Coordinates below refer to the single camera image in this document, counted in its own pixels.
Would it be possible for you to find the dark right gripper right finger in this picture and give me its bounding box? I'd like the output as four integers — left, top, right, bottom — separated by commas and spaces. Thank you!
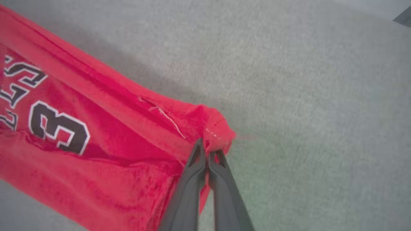
207, 149, 256, 231

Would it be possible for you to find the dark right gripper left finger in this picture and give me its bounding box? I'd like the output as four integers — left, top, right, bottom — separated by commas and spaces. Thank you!
158, 138, 207, 231

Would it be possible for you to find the red white basketball jersey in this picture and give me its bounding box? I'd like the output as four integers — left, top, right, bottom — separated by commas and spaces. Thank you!
0, 5, 236, 231

